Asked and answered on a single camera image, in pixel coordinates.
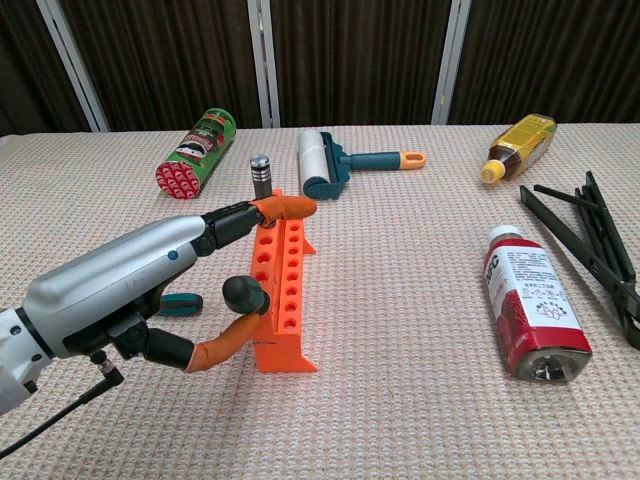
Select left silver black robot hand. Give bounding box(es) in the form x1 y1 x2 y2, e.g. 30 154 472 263
22 194 320 374

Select green black handle screwdriver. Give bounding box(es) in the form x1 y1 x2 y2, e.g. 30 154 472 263
222 274 271 316

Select black metal precision screwdriver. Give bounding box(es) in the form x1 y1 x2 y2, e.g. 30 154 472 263
249 154 275 201

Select orange screwdriver holder rack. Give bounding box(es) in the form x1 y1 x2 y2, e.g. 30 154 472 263
244 188 320 374

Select green Pringles can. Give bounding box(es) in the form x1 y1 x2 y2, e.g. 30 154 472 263
154 107 237 201

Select dark pleated partition panel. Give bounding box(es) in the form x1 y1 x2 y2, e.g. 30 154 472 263
59 0 266 132
269 0 454 127
0 0 96 136
447 0 640 125

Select teal lint roller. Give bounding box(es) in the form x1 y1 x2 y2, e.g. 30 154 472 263
296 128 429 202

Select beige woven tablecloth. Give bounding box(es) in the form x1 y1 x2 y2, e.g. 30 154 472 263
0 121 640 480

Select red juice bottle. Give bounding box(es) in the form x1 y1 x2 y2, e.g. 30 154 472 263
482 224 594 385

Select yellow tea bottle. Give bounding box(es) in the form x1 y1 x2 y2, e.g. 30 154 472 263
479 113 558 184

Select black tongs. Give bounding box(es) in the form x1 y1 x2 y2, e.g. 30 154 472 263
518 170 640 351

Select dark teal handle screwdriver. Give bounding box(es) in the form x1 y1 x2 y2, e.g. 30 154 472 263
158 292 205 318

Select grey aluminium partition post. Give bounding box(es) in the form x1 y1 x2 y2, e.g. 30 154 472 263
248 0 282 129
430 0 472 125
37 0 110 134

